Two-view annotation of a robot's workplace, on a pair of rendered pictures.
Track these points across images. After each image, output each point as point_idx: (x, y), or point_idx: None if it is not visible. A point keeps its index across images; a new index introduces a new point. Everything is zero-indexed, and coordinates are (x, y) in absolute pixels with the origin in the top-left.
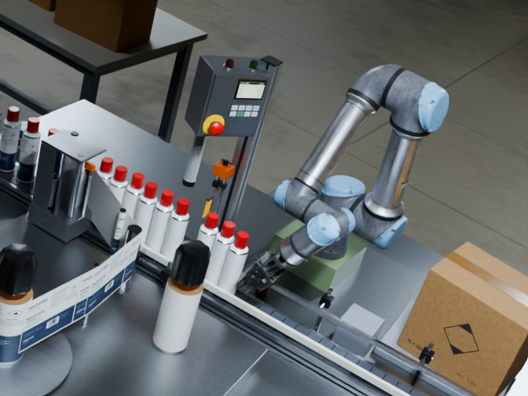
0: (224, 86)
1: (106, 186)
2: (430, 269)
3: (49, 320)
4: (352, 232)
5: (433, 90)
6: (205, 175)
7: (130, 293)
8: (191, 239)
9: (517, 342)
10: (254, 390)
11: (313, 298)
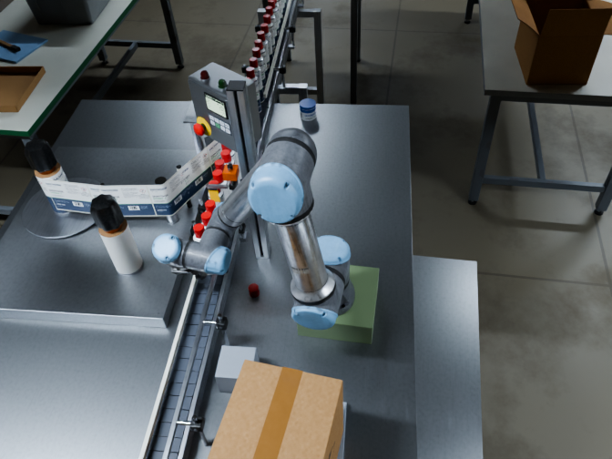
0: (197, 94)
1: (205, 149)
2: (245, 360)
3: (73, 201)
4: (427, 320)
5: (263, 172)
6: (389, 198)
7: (168, 226)
8: None
9: None
10: (130, 334)
11: (280, 328)
